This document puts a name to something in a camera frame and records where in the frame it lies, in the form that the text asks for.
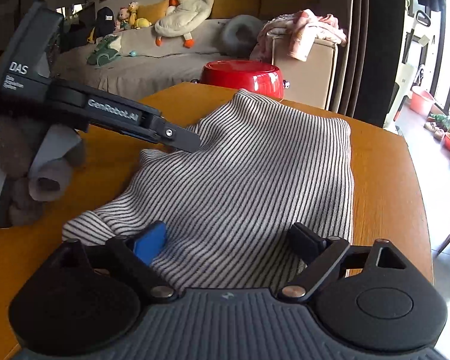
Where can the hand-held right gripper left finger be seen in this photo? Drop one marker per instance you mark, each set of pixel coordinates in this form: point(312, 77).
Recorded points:
point(150, 242)

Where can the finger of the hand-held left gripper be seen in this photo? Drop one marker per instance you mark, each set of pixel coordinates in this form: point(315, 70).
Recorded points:
point(180, 138)

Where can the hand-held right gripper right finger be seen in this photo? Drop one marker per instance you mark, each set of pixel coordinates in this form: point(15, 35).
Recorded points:
point(303, 240)

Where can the grey striped shirt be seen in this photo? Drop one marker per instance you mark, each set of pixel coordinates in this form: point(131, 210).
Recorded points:
point(255, 180)

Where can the pink clothes pile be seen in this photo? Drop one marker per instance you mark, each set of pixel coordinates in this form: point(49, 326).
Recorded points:
point(303, 30)

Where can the person's left hand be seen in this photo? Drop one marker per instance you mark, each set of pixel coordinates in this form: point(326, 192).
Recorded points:
point(48, 182)

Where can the grey covered sofa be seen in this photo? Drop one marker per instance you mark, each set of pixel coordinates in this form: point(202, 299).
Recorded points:
point(157, 65)

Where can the green dinosaur plush toy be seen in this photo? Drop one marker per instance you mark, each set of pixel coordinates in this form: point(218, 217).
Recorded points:
point(105, 52)

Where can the red round tub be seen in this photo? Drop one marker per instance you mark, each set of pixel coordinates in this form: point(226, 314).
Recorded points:
point(243, 77)

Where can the dark blue bag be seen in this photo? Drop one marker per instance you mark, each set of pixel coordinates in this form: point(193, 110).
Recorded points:
point(105, 22)

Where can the pink plush toy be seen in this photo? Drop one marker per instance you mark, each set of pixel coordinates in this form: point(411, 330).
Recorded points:
point(123, 18)

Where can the grey neck pillow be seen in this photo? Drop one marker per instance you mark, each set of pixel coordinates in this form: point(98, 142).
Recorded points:
point(232, 39)

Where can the white goose plush toy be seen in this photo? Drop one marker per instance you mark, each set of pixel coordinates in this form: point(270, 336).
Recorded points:
point(185, 17)

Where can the small yellow cushion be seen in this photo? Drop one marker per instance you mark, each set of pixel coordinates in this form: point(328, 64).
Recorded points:
point(153, 13)

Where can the mustard back cushion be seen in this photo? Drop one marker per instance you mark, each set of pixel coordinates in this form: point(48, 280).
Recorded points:
point(288, 5)
point(234, 3)

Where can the white upright vacuum cleaner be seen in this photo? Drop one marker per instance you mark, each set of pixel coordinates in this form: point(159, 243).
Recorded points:
point(403, 93)

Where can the empty pink basin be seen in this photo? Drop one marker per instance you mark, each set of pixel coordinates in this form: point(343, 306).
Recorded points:
point(422, 101)

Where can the dark brown curtain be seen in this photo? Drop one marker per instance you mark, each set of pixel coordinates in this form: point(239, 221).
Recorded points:
point(375, 45)

